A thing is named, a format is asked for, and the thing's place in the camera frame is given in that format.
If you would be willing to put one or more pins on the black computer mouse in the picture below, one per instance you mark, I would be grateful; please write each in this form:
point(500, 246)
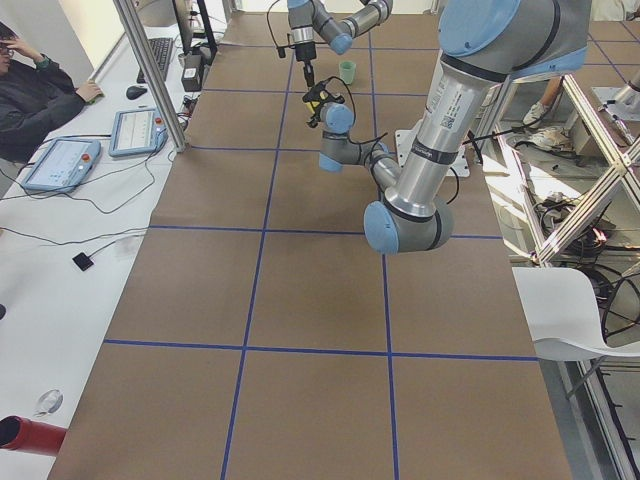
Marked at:
point(134, 92)

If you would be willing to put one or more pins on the far blue teach pendant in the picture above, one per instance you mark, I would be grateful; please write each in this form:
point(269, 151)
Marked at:
point(138, 131)

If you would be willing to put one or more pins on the blue teach pendant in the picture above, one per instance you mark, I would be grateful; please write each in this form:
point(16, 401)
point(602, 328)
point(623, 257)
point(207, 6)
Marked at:
point(138, 131)
point(62, 167)

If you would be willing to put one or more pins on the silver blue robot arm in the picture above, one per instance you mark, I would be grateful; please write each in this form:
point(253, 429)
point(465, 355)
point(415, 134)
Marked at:
point(307, 18)
point(482, 43)

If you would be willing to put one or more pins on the red cylinder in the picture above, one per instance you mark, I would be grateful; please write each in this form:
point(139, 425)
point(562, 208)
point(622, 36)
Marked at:
point(28, 436)

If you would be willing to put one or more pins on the black box with label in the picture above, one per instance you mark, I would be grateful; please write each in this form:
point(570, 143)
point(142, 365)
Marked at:
point(192, 74)

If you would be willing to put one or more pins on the small black square device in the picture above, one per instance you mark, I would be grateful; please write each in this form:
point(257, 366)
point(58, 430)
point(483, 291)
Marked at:
point(83, 261)

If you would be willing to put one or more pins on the green cup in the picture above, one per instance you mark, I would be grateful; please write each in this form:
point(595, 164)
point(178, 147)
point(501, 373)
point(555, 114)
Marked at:
point(347, 71)

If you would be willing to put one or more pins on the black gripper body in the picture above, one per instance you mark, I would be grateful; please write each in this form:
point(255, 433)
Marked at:
point(317, 101)
point(305, 52)

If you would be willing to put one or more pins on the yellow cup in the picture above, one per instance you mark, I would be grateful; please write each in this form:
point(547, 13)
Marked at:
point(313, 105)

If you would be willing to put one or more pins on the person in black hoodie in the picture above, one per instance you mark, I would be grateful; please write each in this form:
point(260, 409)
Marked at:
point(37, 97)

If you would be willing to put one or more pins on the aluminium frame post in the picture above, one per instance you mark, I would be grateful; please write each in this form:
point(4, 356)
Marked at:
point(143, 53)

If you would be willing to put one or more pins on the brown paper table cover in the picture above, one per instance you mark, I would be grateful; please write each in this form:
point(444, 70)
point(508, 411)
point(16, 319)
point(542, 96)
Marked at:
point(260, 337)

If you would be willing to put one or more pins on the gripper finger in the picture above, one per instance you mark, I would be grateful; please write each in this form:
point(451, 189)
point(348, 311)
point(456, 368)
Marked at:
point(309, 76)

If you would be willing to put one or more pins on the black monitor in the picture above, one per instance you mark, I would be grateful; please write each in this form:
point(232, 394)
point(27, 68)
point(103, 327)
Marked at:
point(184, 14)

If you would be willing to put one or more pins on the white curved chair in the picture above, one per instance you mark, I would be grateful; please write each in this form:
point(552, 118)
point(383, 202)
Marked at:
point(562, 315)

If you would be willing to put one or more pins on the near blue teach pendant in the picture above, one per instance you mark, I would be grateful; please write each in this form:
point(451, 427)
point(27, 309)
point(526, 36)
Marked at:
point(62, 167)

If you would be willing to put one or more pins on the black keyboard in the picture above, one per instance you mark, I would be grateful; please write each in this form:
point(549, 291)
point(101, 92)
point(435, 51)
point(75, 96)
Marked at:
point(162, 48)

